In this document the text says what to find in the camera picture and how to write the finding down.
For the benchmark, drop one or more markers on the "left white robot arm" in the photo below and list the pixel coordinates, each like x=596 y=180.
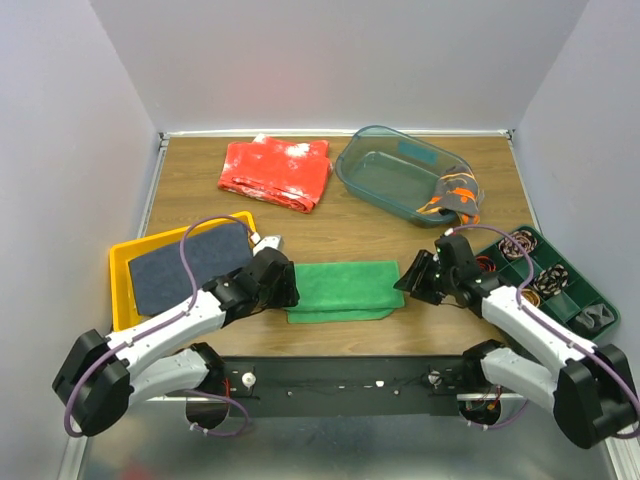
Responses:
x=102 y=376

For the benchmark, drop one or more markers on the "orange black rolled sock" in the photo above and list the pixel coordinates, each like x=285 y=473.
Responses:
x=486 y=263

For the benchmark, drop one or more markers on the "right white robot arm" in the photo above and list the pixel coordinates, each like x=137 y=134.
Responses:
x=589 y=390

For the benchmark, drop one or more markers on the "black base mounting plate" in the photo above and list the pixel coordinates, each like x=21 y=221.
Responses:
x=333 y=386

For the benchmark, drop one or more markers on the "green towel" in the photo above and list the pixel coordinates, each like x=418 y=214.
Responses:
x=345 y=292

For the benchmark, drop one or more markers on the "green divided organizer box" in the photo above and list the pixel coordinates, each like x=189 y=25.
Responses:
x=578 y=294

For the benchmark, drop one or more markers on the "grey rolled sock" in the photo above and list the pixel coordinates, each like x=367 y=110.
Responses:
x=593 y=318

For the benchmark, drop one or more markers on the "yellow plastic tray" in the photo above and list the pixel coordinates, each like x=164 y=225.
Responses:
x=124 y=310

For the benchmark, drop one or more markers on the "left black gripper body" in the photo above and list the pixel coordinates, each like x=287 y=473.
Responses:
x=281 y=295

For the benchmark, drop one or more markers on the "grey orange towel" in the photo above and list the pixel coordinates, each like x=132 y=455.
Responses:
x=457 y=191

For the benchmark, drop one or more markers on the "teal plastic basket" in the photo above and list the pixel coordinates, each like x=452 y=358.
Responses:
x=397 y=173

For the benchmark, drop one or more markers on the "rolled patterned sock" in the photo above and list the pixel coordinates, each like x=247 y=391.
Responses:
x=521 y=241
x=551 y=281

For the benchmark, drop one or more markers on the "yellow rolled sock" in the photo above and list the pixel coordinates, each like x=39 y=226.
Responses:
x=532 y=296

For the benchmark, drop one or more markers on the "red white folded towel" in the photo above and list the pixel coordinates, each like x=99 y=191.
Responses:
x=288 y=174

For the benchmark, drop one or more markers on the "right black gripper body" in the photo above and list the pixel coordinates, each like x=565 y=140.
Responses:
x=450 y=278

